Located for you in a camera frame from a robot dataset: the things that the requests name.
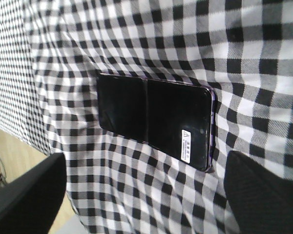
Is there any black white checkered duvet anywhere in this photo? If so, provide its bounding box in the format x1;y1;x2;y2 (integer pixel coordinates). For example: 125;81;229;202
0;0;293;234

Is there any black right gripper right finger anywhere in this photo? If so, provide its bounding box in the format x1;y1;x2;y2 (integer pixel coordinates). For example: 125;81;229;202
224;151;293;234

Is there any black foldable smartphone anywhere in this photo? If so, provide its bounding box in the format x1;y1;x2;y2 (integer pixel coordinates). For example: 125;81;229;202
97;73;216;172

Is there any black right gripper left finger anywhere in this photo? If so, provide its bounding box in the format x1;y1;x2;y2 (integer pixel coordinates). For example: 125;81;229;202
0;153;66;234

